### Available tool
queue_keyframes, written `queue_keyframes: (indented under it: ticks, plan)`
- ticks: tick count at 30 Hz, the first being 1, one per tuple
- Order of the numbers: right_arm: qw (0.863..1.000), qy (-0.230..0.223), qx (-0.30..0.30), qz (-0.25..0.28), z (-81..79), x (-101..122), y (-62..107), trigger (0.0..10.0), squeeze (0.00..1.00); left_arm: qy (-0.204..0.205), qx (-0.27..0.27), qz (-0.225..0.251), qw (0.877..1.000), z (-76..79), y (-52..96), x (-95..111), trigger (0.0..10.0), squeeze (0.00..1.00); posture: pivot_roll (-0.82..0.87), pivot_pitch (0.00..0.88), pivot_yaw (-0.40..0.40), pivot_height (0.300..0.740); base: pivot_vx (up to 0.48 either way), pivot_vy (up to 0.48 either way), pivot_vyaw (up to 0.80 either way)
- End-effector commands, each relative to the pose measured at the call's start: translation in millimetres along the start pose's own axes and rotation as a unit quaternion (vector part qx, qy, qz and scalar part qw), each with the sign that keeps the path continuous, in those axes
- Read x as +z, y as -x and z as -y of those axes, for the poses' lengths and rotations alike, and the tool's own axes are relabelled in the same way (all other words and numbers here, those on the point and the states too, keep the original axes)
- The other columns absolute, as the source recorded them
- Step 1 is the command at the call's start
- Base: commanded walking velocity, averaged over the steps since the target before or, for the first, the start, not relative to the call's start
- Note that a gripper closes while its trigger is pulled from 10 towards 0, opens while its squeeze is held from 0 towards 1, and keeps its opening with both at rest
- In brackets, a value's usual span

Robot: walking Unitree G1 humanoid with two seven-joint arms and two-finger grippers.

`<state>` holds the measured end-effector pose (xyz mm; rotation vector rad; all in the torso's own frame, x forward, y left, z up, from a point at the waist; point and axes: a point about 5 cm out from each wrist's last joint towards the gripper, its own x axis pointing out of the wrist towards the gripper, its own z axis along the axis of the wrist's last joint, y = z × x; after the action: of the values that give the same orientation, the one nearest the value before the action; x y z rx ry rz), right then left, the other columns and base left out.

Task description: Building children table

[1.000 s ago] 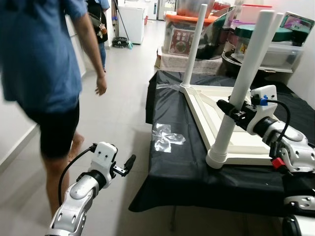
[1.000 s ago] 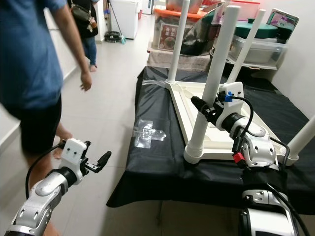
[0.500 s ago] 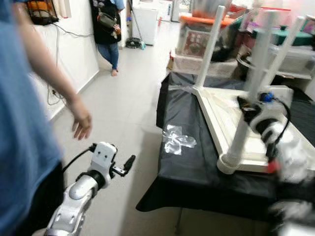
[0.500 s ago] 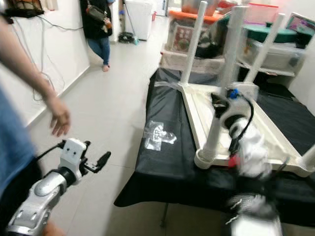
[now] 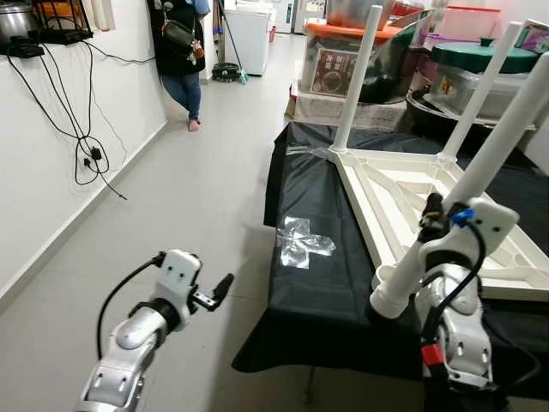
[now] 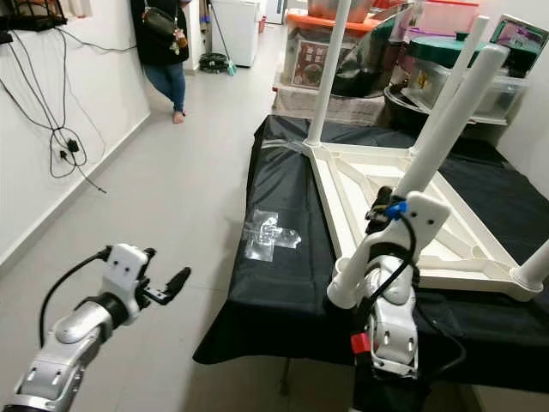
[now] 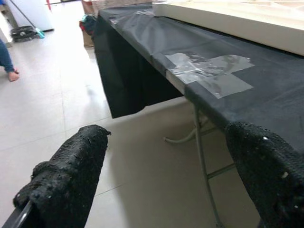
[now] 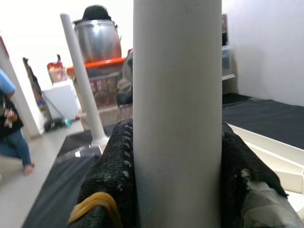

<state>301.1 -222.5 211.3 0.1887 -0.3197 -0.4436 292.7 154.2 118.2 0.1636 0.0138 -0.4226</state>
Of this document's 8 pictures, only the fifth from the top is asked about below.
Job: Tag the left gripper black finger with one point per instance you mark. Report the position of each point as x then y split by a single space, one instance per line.
196 257
223 287

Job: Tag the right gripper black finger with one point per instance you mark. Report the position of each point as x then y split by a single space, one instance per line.
431 213

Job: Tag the red tag on right arm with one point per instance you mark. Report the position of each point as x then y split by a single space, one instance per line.
431 355

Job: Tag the white plastic children table top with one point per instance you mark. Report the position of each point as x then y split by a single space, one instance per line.
403 189

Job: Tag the black wok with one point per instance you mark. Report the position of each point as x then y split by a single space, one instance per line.
420 107

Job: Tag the black tablecloth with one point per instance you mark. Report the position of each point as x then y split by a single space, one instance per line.
326 326

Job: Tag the clear plastic storage box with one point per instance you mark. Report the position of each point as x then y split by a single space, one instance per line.
455 90

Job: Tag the clear tape strip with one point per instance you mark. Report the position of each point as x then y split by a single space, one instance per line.
310 151

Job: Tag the black shiny bag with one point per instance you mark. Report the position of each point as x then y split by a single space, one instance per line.
395 69

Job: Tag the beige cloth-covered bench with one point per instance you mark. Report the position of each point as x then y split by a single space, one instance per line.
317 112

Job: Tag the silver robot leg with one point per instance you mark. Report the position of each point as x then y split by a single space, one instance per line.
463 402

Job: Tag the clear storage box orange lid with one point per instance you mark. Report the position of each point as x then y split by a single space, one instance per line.
330 69

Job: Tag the mop with green head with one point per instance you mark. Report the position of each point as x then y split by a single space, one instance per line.
243 79

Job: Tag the colourful printed carton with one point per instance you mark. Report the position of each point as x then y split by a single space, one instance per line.
533 36

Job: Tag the person in black apron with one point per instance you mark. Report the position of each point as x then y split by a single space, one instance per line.
180 51

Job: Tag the black crossbody bag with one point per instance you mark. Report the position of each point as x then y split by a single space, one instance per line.
180 36

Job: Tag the white cabinet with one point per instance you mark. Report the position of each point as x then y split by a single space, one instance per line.
250 39

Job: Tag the steel pot on shelf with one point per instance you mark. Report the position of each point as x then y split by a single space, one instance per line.
15 21

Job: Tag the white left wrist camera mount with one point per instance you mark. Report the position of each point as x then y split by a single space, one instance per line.
178 276

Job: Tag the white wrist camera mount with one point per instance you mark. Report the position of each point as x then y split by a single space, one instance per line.
489 227
178 276

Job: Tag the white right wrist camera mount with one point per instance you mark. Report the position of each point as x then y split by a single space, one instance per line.
489 227

